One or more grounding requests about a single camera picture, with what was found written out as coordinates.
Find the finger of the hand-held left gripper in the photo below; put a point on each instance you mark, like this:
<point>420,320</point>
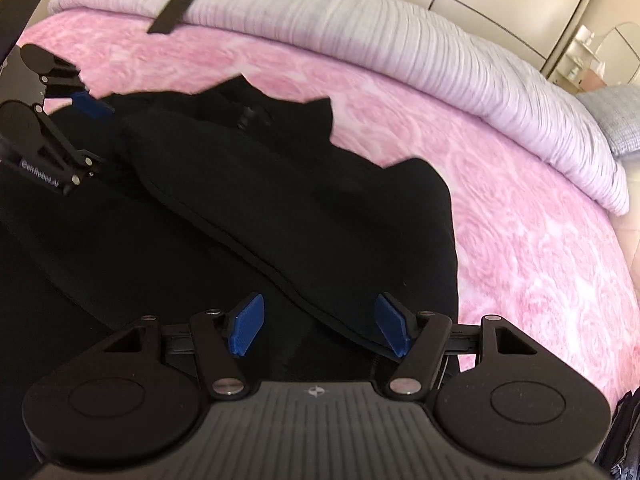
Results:
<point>65,152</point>
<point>95,106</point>

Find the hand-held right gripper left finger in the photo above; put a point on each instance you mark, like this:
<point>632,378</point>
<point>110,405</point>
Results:
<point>247,325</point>

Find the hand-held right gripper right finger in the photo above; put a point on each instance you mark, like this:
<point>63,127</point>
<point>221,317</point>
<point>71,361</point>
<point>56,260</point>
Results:
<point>395,325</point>

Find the black hooded garment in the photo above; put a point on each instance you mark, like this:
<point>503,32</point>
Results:
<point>300,210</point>

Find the black smartphone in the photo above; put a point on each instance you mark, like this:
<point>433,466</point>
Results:
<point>175,10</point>

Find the pink floral blanket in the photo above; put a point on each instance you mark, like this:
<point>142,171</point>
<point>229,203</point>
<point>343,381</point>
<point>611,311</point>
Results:
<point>500,185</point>

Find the folded navy cloth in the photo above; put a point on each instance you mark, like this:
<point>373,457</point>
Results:
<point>622,435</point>

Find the white striped quilt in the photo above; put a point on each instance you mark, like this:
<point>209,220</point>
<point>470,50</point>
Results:
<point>400,35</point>

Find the grey pillow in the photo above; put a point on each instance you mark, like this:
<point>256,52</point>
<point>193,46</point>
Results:
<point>615,115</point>

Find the small white shelf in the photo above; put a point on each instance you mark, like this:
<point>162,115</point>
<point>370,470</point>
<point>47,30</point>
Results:
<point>580,55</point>

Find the cream wardrobe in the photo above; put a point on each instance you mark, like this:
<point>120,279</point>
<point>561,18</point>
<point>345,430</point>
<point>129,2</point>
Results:
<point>500,0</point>

